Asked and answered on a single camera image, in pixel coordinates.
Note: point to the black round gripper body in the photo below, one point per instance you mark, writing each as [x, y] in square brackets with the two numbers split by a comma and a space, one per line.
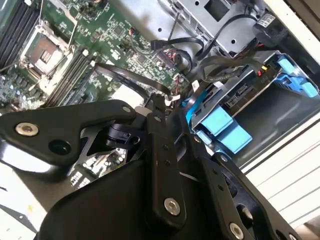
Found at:
[110, 205]

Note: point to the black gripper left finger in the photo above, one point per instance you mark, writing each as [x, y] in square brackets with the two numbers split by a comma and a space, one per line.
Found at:
[55, 125]

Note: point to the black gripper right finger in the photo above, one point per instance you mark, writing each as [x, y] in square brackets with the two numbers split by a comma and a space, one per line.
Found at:
[237, 200]

